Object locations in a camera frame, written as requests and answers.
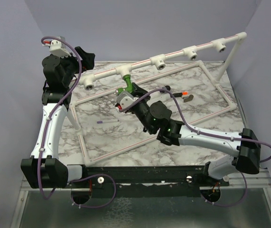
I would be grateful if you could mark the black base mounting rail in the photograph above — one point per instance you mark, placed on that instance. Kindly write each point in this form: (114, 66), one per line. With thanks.
(142, 182)

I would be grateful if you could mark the orange black marker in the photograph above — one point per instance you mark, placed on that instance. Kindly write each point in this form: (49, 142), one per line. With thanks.
(180, 94)

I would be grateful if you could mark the brown metal lever piece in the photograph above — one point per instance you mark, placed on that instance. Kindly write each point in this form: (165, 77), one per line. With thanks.
(188, 98)

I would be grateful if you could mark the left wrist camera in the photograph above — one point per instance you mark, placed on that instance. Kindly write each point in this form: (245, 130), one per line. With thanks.
(57, 48)

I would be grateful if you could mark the purple capped white pen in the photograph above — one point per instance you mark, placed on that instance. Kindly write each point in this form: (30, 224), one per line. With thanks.
(107, 121)

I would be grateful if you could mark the green plastic water faucet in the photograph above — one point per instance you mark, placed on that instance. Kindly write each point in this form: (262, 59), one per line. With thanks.
(128, 88)

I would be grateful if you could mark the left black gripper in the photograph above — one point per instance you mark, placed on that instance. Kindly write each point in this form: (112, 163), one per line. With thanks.
(88, 59)

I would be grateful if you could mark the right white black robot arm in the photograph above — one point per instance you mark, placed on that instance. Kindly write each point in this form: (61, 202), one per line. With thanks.
(242, 150)

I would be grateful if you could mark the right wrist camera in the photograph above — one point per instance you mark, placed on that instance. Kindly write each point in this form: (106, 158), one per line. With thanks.
(124, 100)

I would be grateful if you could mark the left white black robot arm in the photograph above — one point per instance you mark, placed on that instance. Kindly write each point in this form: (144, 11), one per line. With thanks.
(43, 168)

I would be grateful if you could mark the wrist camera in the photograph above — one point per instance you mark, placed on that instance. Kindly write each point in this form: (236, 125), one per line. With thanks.
(124, 100)
(57, 48)

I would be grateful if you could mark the black grey faucet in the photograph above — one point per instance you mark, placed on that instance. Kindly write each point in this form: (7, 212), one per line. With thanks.
(167, 87)

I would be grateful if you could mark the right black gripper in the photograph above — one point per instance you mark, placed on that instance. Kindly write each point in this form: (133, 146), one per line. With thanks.
(137, 92)

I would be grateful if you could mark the white PVC pipe rack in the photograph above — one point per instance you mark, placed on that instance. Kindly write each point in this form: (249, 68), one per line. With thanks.
(159, 62)

